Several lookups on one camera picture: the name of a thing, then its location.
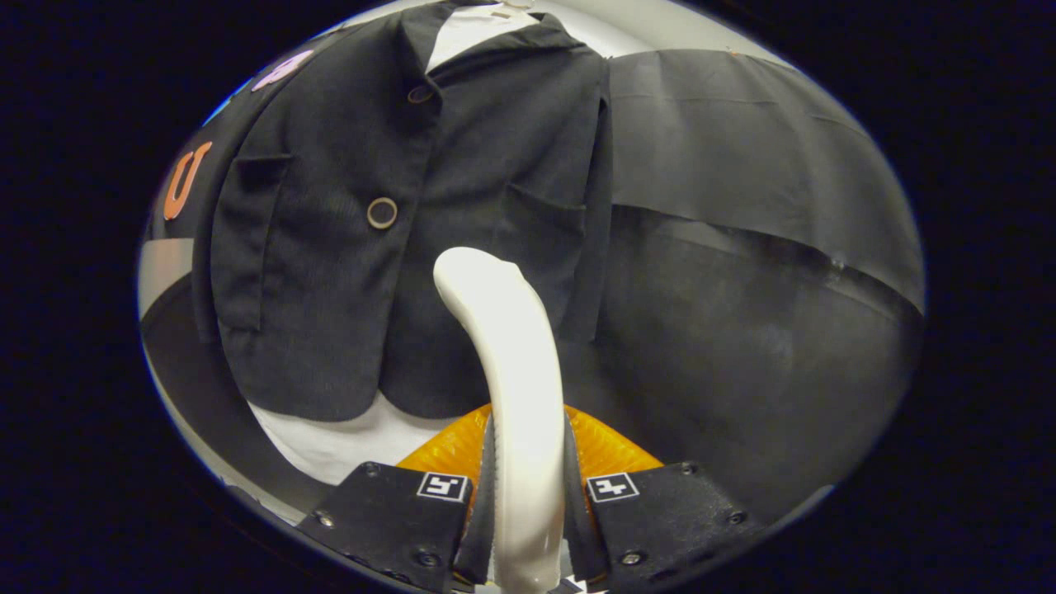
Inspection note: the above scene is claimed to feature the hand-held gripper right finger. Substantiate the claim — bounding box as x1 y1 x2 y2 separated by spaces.
563 404 768 591

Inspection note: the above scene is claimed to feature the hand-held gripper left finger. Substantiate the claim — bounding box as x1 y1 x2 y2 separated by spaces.
297 404 497 593

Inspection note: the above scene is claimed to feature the black jacket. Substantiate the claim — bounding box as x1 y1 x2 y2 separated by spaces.
191 0 615 423

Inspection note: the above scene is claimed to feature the black backdrop cloth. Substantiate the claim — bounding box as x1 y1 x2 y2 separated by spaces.
148 48 926 521

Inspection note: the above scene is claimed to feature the grey table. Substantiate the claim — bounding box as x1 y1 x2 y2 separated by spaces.
136 238 335 525

